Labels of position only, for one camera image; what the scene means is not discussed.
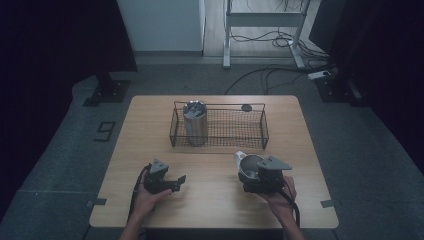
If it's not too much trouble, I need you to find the steel mug with white handle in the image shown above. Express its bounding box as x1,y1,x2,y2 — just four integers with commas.
233,150,267,188

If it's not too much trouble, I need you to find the long black floor cable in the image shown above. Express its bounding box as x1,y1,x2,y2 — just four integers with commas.
224,64,336,96

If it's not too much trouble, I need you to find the white cabinet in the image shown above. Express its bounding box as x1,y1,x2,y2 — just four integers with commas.
116,0,206,53

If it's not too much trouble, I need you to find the black wire mesh basket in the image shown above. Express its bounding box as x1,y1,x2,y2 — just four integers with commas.
168,100,271,151

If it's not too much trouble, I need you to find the tangle of black cables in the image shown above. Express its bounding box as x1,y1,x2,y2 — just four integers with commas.
229,29,331,63

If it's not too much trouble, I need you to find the black stand base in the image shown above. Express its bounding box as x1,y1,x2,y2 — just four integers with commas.
314,73,368,108
82,71,132,108

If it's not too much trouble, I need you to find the steel tumbler with lid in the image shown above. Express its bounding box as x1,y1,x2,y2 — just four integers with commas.
182,99,209,147

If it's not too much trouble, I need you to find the person's left hand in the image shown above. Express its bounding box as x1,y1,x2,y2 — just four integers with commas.
132,180,173,218

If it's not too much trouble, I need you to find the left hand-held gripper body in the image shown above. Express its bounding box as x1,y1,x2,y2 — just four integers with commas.
142,158,173,195

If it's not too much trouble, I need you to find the left hand-held gripper cable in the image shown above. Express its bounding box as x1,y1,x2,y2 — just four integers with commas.
127,163,152,224

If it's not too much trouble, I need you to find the white power strip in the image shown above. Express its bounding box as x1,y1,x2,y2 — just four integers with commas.
306,69,332,81

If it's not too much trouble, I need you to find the person's right hand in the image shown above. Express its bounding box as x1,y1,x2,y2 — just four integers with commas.
259,175,298,219

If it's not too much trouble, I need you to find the hand-held gripper cable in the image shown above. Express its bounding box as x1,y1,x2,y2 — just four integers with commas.
127,163,152,224
277,181,301,230

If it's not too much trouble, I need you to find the white desk frame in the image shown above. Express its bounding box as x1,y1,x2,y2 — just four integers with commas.
222,0,313,70

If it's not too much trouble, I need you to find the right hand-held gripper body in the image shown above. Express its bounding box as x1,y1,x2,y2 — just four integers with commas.
241,155,293,195

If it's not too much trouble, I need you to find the right hand-held gripper cable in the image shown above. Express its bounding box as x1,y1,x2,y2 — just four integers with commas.
277,181,301,230

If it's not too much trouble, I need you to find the dark curtain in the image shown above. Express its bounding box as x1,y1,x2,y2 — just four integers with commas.
307,0,424,176
0,0,139,222

